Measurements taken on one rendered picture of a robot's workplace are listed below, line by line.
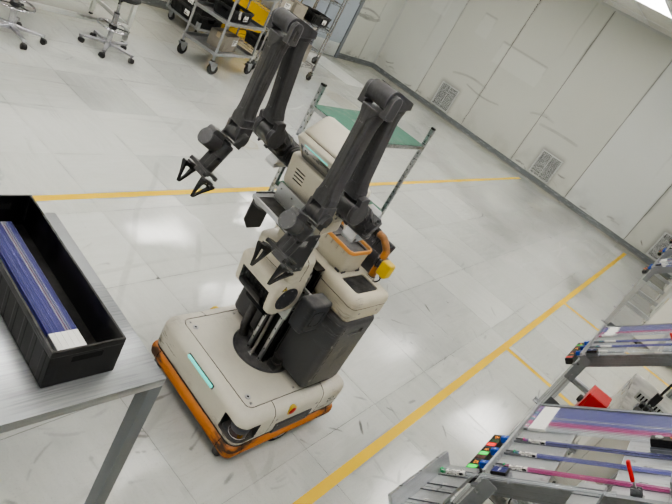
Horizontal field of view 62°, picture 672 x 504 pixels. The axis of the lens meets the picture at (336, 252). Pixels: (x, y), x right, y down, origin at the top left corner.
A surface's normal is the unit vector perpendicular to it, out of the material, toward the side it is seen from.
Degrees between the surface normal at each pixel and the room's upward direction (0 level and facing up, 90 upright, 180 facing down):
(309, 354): 90
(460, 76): 90
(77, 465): 0
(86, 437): 0
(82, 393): 0
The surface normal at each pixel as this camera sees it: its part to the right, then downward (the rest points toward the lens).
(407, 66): -0.57, 0.12
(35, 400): 0.46, -0.77
